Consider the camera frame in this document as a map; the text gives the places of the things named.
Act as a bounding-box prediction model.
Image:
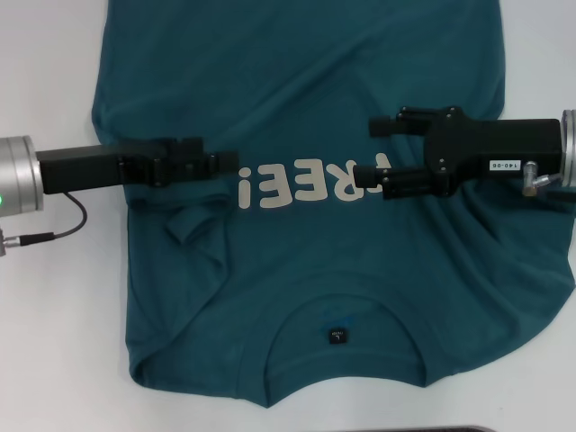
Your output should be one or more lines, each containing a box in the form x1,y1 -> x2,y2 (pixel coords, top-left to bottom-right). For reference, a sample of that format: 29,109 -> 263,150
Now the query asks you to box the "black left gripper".
34,136 -> 240,196

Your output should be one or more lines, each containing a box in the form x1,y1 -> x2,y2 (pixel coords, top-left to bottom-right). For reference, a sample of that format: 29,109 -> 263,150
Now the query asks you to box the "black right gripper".
353,105 -> 564,202

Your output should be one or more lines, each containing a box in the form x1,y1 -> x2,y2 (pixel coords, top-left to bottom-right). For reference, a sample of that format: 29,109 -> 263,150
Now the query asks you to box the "teal t-shirt with white print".
91,0 -> 576,396

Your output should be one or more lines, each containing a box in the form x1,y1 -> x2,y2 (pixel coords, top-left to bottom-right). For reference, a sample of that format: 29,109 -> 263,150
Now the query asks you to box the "right arm cable with plug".
520,160 -> 576,202

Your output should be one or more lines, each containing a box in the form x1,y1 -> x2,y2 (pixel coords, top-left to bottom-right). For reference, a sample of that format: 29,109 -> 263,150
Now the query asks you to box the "arm cable with plug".
0,191 -> 89,258
520,160 -> 576,202

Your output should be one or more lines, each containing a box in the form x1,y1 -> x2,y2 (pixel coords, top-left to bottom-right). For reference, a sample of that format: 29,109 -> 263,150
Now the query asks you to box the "left arm cable with plug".
0,191 -> 89,258

